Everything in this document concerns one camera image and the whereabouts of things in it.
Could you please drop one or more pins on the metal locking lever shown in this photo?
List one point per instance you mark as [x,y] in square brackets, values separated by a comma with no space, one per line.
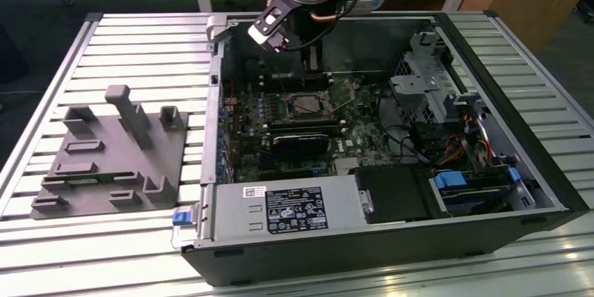
[340,105]

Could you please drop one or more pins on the black RAM slot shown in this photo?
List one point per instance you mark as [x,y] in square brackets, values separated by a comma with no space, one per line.
[287,78]
[289,86]
[301,122]
[305,129]

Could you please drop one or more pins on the CPU socket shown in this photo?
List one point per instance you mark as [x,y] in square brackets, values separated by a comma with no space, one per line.
[284,105]

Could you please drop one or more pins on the grey metal drive cage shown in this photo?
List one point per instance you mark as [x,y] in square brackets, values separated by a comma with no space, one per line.
[417,60]

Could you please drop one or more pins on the green motherboard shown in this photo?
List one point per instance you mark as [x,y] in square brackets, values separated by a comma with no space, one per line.
[371,130]

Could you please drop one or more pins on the black graphics card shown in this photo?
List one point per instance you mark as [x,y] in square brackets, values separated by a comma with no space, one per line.
[299,147]

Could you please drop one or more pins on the silver chipset heatsink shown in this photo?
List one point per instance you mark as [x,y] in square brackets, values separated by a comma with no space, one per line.
[345,165]

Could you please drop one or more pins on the black drive box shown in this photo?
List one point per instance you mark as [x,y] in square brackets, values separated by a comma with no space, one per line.
[393,192]

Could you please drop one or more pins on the blue disk carrier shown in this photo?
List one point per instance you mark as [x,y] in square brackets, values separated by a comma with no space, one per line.
[447,178]

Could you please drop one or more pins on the grey power supply unit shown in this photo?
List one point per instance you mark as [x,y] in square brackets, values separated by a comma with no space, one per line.
[232,206]

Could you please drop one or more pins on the grey parts rack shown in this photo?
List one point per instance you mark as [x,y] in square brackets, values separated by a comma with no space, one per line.
[116,158]

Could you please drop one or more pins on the blue plastic latch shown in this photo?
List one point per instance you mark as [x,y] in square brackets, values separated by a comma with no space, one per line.
[181,217]

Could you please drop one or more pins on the black disk drive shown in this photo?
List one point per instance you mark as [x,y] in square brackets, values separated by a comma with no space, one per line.
[472,203]

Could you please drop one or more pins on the blue plastic clip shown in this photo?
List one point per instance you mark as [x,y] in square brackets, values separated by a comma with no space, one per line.
[512,177]

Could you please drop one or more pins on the green RAM stick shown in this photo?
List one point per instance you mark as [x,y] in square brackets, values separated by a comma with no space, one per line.
[85,179]

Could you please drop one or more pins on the black PC case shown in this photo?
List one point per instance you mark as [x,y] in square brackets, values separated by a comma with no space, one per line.
[324,262]

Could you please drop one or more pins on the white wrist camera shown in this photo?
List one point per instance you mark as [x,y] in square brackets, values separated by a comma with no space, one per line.
[268,36]

